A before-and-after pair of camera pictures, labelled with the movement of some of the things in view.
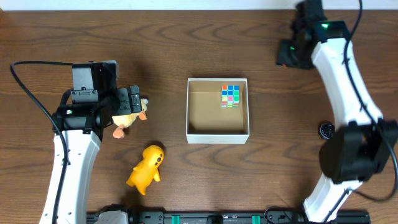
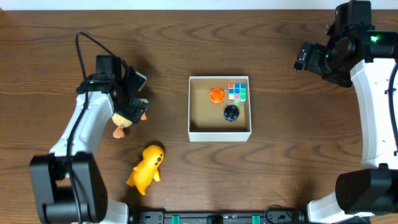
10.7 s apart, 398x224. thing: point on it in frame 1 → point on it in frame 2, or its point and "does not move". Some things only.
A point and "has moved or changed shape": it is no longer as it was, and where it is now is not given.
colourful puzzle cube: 230,96 has moved or changed shape
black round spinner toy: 326,130 → 231,112
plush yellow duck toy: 124,121 does not move
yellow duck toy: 147,169 does not move
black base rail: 273,216 does not move
